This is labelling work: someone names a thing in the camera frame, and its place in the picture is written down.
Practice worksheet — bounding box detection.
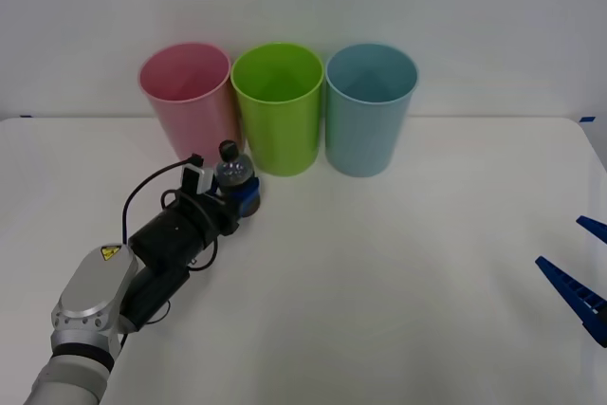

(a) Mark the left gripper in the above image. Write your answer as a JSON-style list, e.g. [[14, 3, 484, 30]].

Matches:
[[187, 176, 262, 236]]

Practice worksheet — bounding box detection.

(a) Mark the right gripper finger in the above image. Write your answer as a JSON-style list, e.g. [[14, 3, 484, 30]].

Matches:
[[535, 256, 607, 350], [575, 215, 607, 246]]

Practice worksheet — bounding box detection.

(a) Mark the small black-capped plastic bottle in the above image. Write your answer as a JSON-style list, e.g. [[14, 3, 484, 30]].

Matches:
[[214, 138, 263, 217]]

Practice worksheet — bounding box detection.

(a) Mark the green plastic waste bin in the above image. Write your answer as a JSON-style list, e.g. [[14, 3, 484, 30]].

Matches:
[[230, 42, 326, 178]]

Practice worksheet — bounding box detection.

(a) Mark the pink plastic waste bin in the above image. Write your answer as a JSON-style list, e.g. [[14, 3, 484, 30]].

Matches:
[[138, 42, 245, 165]]

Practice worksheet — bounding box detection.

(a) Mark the pale blue plastic waste bin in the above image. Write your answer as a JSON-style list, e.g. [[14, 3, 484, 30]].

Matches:
[[324, 42, 420, 178]]

